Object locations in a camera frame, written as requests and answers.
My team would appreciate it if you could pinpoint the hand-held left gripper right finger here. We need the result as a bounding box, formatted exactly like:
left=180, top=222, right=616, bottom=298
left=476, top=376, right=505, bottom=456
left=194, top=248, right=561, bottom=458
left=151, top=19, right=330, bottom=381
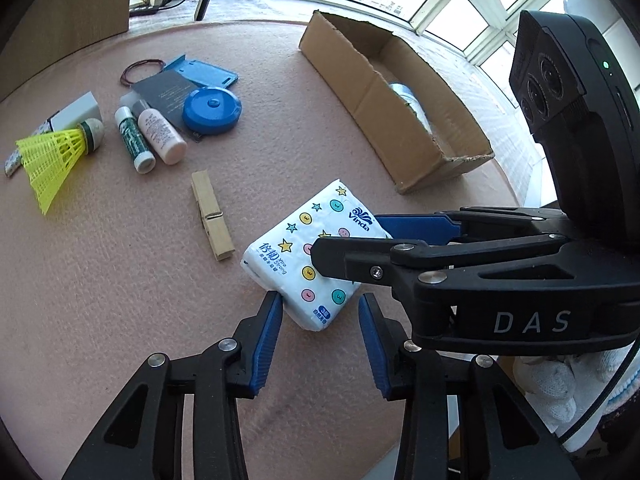
left=357, top=292, right=583, bottom=480

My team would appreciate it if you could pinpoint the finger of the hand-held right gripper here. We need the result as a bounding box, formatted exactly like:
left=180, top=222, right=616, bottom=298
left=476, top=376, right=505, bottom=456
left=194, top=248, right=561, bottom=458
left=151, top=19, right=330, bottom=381
left=375, top=206, right=572, bottom=242
left=310, top=233, right=577, bottom=287

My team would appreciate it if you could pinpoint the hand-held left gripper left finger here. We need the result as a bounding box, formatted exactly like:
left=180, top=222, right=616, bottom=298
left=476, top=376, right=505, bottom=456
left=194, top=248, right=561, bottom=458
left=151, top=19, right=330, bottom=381
left=60, top=290, right=286, bottom=480

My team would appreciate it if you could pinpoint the star-printed tissue pack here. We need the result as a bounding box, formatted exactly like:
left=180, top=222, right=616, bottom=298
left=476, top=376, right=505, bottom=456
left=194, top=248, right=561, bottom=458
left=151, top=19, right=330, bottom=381
left=241, top=178, right=393, bottom=332

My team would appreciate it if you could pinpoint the wooden clothespin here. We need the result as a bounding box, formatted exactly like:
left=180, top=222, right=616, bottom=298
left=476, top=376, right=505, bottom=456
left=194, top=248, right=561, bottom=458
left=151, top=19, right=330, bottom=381
left=191, top=170, right=236, bottom=261

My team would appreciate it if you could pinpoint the cardboard box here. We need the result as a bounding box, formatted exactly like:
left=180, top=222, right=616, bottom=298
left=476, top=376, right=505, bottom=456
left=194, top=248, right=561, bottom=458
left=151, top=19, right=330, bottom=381
left=298, top=9, right=496, bottom=195

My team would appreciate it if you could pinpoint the blue round tape measure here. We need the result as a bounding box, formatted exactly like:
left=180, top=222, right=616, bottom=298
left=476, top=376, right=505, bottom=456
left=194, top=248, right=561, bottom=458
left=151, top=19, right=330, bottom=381
left=181, top=86, right=243, bottom=143

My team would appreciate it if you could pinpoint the small white bottle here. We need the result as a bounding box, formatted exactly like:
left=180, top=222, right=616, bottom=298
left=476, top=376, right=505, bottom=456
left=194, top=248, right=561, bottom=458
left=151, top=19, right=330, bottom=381
left=137, top=108, right=188, bottom=166

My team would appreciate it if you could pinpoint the green lip balm tube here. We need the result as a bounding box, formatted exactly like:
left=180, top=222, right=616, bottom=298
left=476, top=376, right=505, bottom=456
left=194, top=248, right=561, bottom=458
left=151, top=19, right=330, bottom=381
left=114, top=106, right=157, bottom=175

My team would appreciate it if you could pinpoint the yellow plastic shuttlecock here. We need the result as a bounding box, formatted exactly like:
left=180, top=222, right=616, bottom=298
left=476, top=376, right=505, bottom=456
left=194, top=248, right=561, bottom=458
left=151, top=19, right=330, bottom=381
left=15, top=117, right=106, bottom=216

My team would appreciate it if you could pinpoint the white eraser block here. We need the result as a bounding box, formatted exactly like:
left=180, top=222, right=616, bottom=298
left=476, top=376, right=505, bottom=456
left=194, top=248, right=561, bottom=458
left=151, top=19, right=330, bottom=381
left=47, top=91, right=101, bottom=132

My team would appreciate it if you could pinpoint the person's right hand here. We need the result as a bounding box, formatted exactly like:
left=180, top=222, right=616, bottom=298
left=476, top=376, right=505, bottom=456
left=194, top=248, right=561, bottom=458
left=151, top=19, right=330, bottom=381
left=512, top=347, right=636, bottom=436

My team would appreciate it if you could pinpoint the silver tape roll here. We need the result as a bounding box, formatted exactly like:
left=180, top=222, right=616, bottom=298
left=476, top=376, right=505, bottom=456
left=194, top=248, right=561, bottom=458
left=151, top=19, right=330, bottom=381
left=387, top=81, right=436, bottom=136

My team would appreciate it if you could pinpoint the blue card holder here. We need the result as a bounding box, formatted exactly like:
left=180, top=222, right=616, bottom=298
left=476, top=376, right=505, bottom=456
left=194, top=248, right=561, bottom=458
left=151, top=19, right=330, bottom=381
left=162, top=52, right=238, bottom=88

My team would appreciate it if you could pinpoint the dark grey card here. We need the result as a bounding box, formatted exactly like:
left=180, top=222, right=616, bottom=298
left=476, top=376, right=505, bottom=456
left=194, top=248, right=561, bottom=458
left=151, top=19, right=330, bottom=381
left=131, top=70, right=201, bottom=133

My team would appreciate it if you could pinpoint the brown rubber band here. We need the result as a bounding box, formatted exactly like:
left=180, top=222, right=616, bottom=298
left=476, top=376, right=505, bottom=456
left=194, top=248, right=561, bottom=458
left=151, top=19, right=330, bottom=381
left=120, top=59, right=165, bottom=86

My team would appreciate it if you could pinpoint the small patterned packet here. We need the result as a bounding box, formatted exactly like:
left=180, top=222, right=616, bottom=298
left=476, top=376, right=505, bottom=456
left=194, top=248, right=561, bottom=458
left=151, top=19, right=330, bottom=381
left=2, top=124, right=51, bottom=178

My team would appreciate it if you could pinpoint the wooden cabinet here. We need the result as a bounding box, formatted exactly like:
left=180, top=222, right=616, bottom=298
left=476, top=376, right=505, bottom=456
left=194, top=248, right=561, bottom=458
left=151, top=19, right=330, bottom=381
left=0, top=0, right=135, bottom=103

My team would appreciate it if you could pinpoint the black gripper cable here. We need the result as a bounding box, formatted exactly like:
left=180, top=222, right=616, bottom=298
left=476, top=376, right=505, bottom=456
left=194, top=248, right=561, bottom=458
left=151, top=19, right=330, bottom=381
left=559, top=340, right=640, bottom=447

